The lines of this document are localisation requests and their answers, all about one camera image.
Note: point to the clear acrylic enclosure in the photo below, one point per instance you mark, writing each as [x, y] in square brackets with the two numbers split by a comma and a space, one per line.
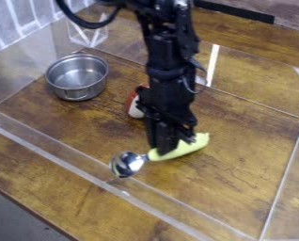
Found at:
[232, 192]

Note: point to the small steel pot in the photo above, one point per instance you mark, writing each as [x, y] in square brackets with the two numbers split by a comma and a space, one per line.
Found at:
[76, 77]

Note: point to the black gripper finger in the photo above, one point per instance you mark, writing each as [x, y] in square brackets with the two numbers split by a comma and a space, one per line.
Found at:
[171, 133]
[152, 131]

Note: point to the black bar on table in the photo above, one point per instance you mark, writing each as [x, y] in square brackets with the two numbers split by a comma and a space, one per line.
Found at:
[233, 11]

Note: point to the green handled metal spoon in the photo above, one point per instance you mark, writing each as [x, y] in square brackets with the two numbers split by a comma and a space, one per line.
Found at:
[125, 163]

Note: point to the white red toy mushroom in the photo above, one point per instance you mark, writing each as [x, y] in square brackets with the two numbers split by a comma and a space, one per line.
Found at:
[130, 106]

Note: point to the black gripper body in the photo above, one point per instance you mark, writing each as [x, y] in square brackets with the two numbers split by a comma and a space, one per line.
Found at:
[165, 100]

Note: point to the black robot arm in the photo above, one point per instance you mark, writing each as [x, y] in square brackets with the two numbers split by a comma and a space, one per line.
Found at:
[172, 43]

